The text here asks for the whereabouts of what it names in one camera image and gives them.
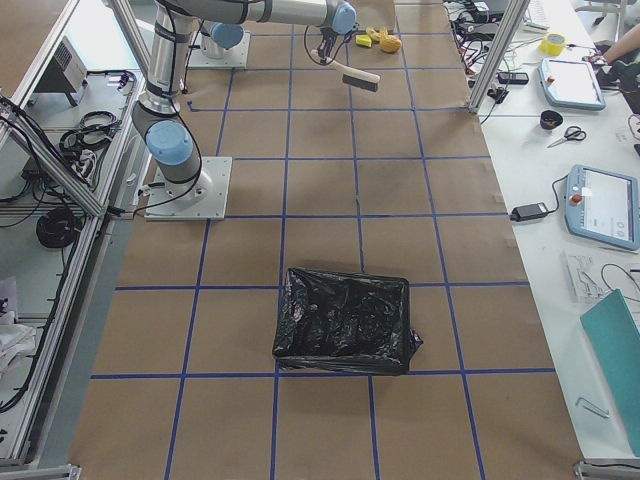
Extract teal folder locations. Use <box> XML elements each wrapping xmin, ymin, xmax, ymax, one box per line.
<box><xmin>580</xmin><ymin>290</ymin><xmax>639</xmax><ymax>456</ymax></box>

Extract scissors with black handles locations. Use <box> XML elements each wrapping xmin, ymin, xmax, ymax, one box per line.
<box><xmin>548</xmin><ymin>125</ymin><xmax>587</xmax><ymax>148</ymax></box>

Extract bin with black trash bag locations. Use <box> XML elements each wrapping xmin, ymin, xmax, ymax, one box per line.
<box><xmin>272</xmin><ymin>268</ymin><xmax>422</xmax><ymax>376</ymax></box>

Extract black power adapter brick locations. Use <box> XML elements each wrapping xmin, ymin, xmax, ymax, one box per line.
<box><xmin>509</xmin><ymin>202</ymin><xmax>550</xmax><ymax>222</ymax></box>

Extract twisted croissant bread piece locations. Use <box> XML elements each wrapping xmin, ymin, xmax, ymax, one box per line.
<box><xmin>365</xmin><ymin>27</ymin><xmax>383</xmax><ymax>43</ymax></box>

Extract yellow tape roll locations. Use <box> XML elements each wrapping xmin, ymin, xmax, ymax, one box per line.
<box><xmin>539</xmin><ymin>33</ymin><xmax>567</xmax><ymax>56</ymax></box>

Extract metal allen key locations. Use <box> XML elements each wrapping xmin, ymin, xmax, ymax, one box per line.
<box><xmin>575</xmin><ymin>397</ymin><xmax>610</xmax><ymax>419</ymax></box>

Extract round golden bread roll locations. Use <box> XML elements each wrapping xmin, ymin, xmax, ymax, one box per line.
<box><xmin>379</xmin><ymin>31</ymin><xmax>402</xmax><ymax>54</ymax></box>

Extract black phone device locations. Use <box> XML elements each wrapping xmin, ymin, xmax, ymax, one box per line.
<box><xmin>497</xmin><ymin>72</ymin><xmax>529</xmax><ymax>85</ymax></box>

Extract yellow sponge piece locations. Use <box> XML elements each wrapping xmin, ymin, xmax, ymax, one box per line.
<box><xmin>355</xmin><ymin>34</ymin><xmax>373</xmax><ymax>48</ymax></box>

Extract coiled black cable bundle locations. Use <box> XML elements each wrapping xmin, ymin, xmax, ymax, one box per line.
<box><xmin>35</xmin><ymin>205</ymin><xmax>84</xmax><ymax>250</ymax></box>

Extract small black bowl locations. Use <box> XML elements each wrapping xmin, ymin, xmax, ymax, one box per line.
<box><xmin>539</xmin><ymin>110</ymin><xmax>564</xmax><ymax>131</ymax></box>

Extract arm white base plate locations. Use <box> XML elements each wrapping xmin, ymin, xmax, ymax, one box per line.
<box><xmin>188</xmin><ymin>31</ymin><xmax>251</xmax><ymax>70</ymax></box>
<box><xmin>144</xmin><ymin>156</ymin><xmax>232</xmax><ymax>221</ymax></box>

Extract blue teach pendant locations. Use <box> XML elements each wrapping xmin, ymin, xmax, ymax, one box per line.
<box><xmin>538</xmin><ymin>58</ymin><xmax>606</xmax><ymax>111</ymax></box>
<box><xmin>564</xmin><ymin>165</ymin><xmax>639</xmax><ymax>251</ymax></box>

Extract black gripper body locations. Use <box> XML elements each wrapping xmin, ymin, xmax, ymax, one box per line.
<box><xmin>317</xmin><ymin>27</ymin><xmax>344</xmax><ymax>60</ymax></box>

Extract white hand brush black bristles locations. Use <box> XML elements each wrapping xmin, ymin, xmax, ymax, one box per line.
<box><xmin>310</xmin><ymin>49</ymin><xmax>380</xmax><ymax>92</ymax></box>

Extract blue teach pendant far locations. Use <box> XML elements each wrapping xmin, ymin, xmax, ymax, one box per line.
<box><xmin>538</xmin><ymin>58</ymin><xmax>606</xmax><ymax>111</ymax></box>

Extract blue teach pendant near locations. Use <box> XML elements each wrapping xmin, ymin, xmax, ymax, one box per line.
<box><xmin>564</xmin><ymin>165</ymin><xmax>639</xmax><ymax>251</ymax></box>

